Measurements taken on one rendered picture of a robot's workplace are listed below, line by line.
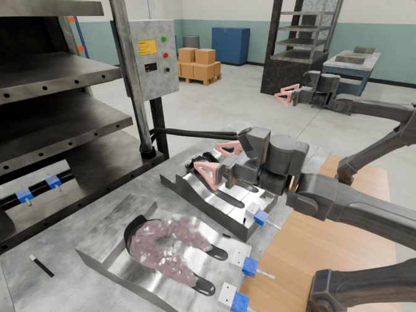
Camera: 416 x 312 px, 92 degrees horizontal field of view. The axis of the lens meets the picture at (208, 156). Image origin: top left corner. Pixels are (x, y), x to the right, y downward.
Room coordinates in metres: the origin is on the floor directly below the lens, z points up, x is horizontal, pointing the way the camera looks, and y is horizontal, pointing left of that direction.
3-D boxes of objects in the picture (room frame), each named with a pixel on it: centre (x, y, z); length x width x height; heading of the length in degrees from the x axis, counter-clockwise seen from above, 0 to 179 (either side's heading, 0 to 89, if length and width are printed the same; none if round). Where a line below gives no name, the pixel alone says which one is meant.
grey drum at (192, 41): (7.78, 0.57, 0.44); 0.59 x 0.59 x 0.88
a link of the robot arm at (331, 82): (0.81, -0.50, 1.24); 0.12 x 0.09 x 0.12; 57
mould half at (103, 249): (0.36, 0.13, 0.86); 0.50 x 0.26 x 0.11; 66
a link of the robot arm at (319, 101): (0.83, -0.47, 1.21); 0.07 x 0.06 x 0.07; 57
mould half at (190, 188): (0.69, -0.04, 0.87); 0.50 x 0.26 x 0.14; 49
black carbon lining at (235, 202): (0.67, -0.04, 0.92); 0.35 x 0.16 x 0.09; 49
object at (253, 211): (0.47, -0.20, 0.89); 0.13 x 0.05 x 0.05; 49
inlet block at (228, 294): (0.21, -0.10, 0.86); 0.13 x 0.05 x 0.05; 66
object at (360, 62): (4.29, -2.85, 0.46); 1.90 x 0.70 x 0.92; 142
